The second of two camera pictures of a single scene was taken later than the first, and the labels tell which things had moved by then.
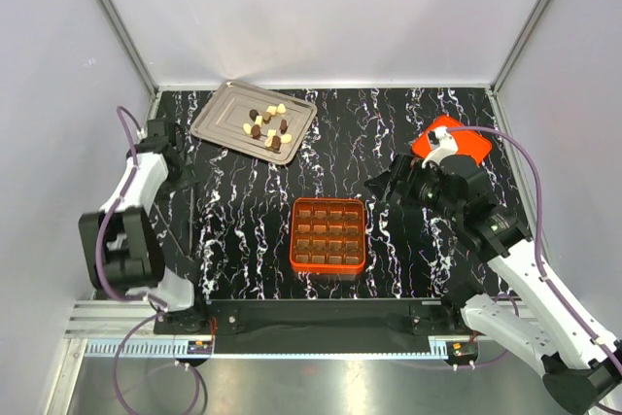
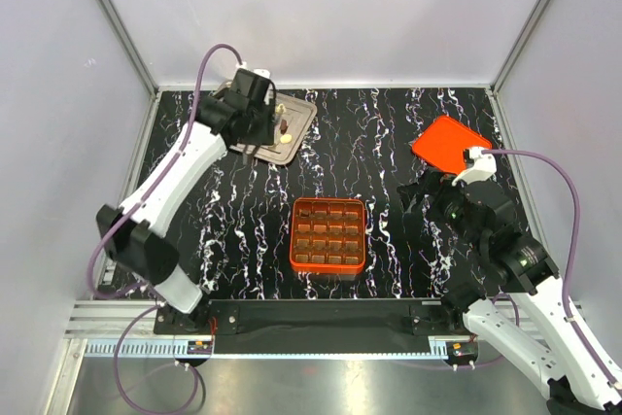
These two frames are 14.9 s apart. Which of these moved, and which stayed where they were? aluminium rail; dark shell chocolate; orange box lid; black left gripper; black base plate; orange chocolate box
Moved: black left gripper; dark shell chocolate
Stayed: aluminium rail; orange box lid; orange chocolate box; black base plate
